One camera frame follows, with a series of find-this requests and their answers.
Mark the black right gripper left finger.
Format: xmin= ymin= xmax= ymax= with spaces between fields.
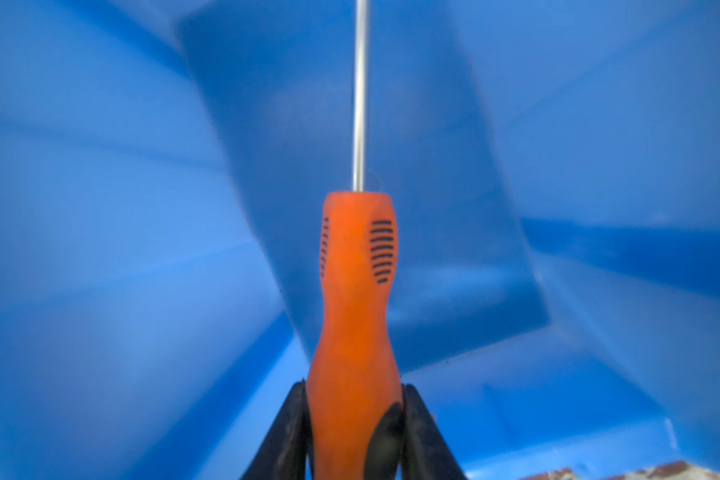
xmin=241 ymin=380 xmax=311 ymax=480

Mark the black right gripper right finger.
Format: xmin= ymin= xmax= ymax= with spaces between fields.
xmin=363 ymin=384 xmax=466 ymax=479

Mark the orange handled screwdriver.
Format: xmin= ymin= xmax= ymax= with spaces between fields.
xmin=307 ymin=1 xmax=404 ymax=479

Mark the blue plastic bin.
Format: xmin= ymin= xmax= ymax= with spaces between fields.
xmin=0 ymin=1 xmax=720 ymax=479

